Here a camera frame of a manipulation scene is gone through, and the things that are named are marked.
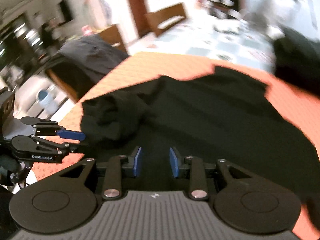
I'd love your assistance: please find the black sweater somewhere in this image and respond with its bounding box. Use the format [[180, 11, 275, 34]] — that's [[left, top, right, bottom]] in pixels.
[[81, 67, 319, 198]]

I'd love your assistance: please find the folded black clothes stack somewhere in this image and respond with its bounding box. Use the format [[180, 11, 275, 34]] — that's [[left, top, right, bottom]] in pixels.
[[273, 28, 319, 96]]

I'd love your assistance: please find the blue white bucket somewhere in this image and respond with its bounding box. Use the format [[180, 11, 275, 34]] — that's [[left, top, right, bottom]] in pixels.
[[37, 90, 59, 114]]

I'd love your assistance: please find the dark grey jacket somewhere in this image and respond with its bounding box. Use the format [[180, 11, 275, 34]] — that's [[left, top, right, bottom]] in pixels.
[[44, 34, 130, 98]]

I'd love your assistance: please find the wooden chair with jacket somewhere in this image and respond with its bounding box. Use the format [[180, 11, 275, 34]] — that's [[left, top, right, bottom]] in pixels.
[[46, 24, 128, 103]]

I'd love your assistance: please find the orange patterned table mat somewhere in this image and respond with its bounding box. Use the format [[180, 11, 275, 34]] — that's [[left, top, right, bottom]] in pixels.
[[31, 51, 320, 240]]

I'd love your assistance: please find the colourful hula hoop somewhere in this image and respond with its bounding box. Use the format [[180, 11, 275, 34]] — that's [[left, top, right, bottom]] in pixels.
[[82, 0, 112, 30]]

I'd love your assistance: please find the checkered tablecloth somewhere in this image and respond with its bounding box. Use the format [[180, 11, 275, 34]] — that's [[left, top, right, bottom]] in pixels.
[[127, 16, 274, 74]]

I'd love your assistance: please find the wooden chair far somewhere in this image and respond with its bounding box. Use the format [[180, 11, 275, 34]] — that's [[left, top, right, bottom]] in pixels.
[[145, 3, 187, 37]]

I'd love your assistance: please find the brown wooden door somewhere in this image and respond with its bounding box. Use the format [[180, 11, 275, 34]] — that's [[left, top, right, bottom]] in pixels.
[[128, 0, 151, 38]]

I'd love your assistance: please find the plastic covered appliance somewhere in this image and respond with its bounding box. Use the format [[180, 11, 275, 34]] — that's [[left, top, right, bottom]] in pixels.
[[241, 0, 319, 40]]

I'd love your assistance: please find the wall mounted television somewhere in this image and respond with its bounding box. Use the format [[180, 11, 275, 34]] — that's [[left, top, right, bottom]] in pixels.
[[59, 0, 74, 25]]

